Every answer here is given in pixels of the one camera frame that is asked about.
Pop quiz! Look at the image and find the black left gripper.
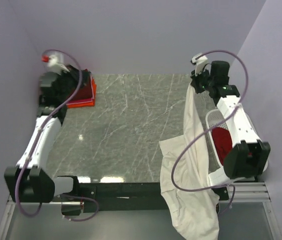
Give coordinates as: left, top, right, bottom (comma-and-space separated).
57, 64, 92, 102

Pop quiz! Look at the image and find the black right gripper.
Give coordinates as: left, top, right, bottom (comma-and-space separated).
191, 66, 215, 94

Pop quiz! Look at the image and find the white t shirt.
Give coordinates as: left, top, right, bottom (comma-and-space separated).
159, 86, 219, 240

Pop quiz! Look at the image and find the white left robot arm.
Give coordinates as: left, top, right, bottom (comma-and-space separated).
4, 65, 90, 204

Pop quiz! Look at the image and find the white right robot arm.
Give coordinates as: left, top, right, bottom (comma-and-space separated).
191, 57, 271, 200

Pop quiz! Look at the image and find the pink folded shirt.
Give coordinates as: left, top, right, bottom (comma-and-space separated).
68, 74, 95, 105

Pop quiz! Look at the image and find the orange folded shirt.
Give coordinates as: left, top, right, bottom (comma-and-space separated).
67, 77, 98, 109

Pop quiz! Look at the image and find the dark red folded shirt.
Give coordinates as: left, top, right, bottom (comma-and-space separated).
70, 69, 94, 103

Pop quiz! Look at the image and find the white perforated plastic basket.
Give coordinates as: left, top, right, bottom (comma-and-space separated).
205, 108, 269, 187

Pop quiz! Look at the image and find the red t shirt in basket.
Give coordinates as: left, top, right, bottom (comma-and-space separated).
212, 127, 233, 166

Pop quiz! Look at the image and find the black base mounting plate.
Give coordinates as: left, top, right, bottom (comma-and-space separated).
60, 174, 259, 216

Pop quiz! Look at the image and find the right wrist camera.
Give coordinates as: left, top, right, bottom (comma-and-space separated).
191, 53, 208, 76

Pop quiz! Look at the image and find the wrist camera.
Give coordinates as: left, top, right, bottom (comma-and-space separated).
191, 53, 208, 76
41, 52, 69, 75

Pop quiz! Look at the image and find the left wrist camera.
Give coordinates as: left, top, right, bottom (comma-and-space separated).
41, 52, 69, 75

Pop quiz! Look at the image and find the aluminium rail frame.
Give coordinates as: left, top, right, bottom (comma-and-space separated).
0, 177, 282, 240

